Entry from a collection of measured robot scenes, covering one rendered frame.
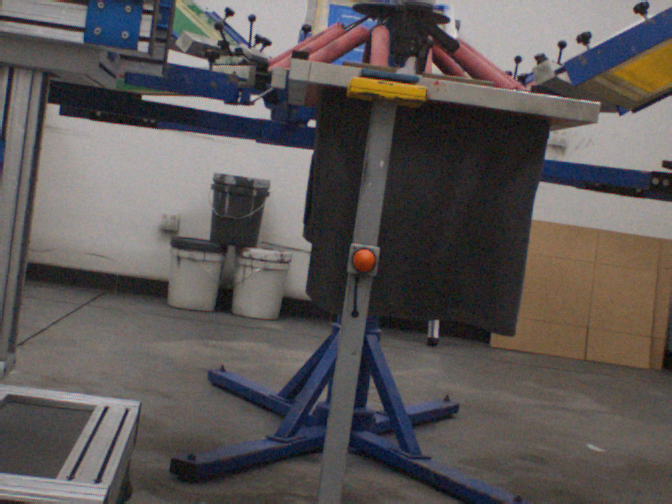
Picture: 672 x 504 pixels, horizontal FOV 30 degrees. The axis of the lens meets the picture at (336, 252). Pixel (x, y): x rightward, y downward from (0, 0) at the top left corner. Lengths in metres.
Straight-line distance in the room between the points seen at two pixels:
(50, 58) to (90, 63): 0.07
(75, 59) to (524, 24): 5.19
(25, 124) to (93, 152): 4.79
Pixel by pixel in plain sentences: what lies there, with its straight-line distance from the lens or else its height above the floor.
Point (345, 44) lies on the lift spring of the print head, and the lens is 3.61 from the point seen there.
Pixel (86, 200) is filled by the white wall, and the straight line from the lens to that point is 7.15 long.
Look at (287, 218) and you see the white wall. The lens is 7.07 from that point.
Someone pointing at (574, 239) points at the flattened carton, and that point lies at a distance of 7.21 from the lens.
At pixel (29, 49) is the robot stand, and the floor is 0.93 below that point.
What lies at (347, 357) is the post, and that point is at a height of 0.48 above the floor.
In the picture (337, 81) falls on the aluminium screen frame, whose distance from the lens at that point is 2.34.
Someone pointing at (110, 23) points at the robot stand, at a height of 0.98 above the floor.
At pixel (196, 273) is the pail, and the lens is 6.72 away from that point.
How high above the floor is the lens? 0.77
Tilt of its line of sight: 3 degrees down
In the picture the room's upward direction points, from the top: 8 degrees clockwise
